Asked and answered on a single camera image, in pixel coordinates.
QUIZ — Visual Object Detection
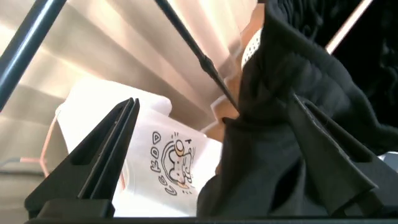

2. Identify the black clothes rack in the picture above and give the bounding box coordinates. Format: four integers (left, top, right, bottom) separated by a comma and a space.
0, 0, 241, 112

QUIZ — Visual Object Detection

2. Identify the white printed t-shirt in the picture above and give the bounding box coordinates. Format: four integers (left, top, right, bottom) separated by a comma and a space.
55, 77, 223, 218

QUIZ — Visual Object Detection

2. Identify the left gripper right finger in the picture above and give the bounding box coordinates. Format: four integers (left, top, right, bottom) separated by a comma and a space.
285, 93, 398, 217

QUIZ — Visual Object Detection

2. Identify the black garment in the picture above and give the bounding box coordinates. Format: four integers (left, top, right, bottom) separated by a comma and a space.
197, 0, 398, 218

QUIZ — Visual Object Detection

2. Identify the white laundry basket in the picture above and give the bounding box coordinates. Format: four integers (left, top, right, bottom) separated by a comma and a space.
241, 28, 264, 70

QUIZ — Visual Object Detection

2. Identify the pink clothes hanger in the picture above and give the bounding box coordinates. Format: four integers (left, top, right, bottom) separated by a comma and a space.
0, 107, 126, 191
325, 0, 374, 54

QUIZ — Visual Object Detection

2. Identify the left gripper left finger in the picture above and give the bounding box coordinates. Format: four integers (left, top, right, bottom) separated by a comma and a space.
24, 98, 141, 218

